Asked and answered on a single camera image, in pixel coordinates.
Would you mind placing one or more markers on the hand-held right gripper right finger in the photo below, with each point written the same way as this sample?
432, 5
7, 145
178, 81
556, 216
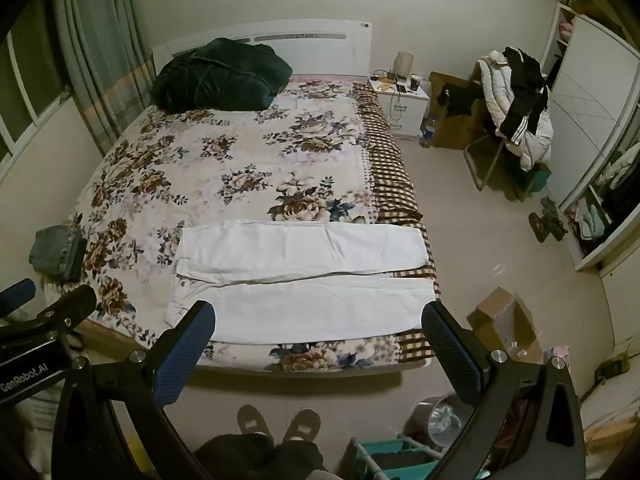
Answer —
450, 355

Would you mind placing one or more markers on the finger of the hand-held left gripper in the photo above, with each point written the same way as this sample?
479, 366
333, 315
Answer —
17, 292
70, 305

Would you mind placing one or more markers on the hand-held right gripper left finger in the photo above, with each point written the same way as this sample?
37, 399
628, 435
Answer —
185, 355

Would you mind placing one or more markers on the white pants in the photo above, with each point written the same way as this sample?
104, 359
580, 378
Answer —
300, 245

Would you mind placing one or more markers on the grey folded cloth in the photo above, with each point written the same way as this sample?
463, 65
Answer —
50, 250

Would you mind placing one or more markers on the round trash bin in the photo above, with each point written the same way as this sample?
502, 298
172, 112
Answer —
430, 410

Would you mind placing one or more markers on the open cardboard box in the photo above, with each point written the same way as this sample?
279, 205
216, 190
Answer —
492, 310

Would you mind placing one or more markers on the person's left grey shoe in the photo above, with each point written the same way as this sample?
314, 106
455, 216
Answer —
255, 422

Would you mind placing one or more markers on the person's grey shoe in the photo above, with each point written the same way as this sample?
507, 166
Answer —
255, 422
302, 425

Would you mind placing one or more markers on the person's legs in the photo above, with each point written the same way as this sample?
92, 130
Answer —
240, 460

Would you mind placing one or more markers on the person's right grey shoe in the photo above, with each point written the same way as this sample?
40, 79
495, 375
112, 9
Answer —
302, 425

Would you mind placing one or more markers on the dark slipper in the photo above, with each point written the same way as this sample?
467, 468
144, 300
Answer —
555, 217
539, 225

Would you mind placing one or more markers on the small teal bin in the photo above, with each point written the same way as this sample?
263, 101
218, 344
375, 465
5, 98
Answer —
539, 180

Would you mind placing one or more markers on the bed with floral sheet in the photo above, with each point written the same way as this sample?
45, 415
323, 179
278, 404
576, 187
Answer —
225, 160

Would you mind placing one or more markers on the folding chair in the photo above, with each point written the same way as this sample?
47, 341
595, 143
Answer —
480, 155

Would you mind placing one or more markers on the window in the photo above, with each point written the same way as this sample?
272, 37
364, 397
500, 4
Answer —
20, 85

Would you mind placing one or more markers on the tall cardboard box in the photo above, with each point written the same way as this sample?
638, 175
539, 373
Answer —
450, 132

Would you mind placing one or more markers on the water bottle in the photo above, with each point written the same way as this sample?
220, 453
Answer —
428, 132

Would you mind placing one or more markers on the white nightstand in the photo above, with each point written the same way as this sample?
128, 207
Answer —
405, 110

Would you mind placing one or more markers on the black garment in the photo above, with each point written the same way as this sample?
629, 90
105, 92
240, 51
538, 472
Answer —
457, 100

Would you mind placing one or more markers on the chair with piled clothes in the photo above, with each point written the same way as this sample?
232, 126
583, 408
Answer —
500, 95

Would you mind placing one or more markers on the dark green blanket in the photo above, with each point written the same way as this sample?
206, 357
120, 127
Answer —
215, 80

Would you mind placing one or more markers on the green curtain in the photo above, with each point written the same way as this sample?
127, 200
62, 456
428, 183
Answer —
95, 35

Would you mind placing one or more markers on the dark cup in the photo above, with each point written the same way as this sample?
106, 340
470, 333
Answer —
415, 82

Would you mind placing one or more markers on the black striped clothes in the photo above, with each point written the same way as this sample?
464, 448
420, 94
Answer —
525, 90

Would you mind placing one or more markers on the white table lamp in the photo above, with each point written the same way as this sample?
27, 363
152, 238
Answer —
403, 64

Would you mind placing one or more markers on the white wardrobe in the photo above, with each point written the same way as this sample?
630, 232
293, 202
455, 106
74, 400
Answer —
590, 85

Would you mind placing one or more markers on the white headboard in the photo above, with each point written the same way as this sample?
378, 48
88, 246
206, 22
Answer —
320, 52

